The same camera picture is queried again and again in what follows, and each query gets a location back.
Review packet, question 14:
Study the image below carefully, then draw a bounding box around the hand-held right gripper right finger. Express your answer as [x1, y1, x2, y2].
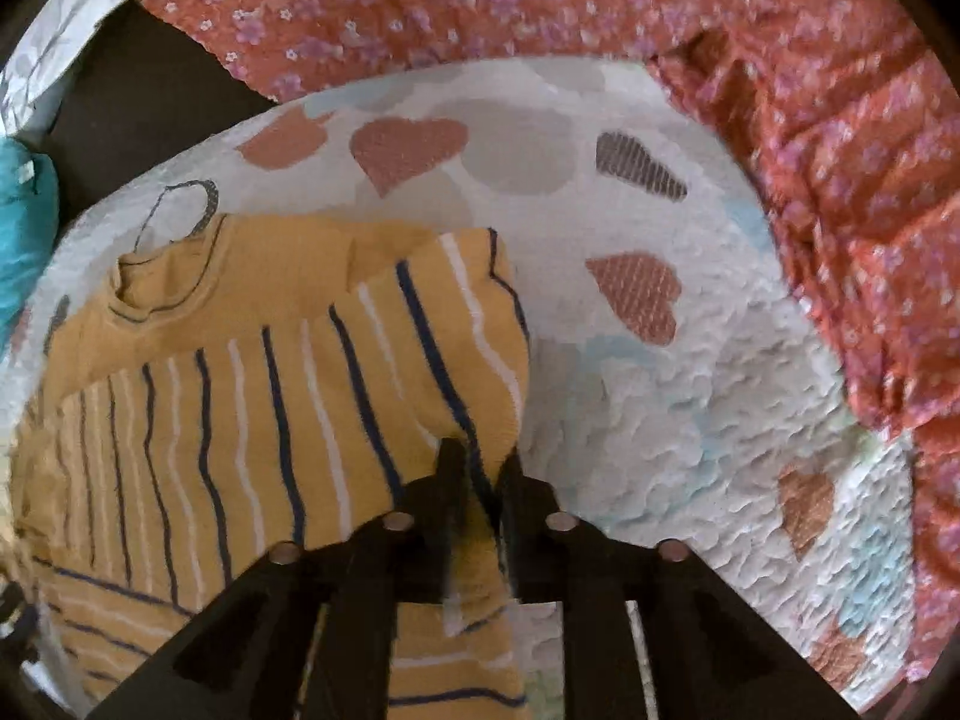
[495, 450, 863, 720]

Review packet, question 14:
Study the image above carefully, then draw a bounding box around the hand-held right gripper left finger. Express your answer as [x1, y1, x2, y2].
[86, 437, 470, 720]

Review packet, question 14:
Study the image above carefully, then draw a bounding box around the teal cloth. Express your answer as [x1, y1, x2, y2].
[0, 139, 61, 350]

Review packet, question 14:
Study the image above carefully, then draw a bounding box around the yellow striped shirt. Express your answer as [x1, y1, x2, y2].
[7, 214, 535, 720]

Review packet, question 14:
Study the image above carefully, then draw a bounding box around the white plastic sheet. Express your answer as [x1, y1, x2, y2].
[0, 0, 155, 137]

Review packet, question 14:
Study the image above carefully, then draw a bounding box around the orange floral cloth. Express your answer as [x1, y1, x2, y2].
[139, 0, 960, 683]

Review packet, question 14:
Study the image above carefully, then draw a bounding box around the heart print quilt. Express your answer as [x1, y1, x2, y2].
[0, 56, 922, 713]

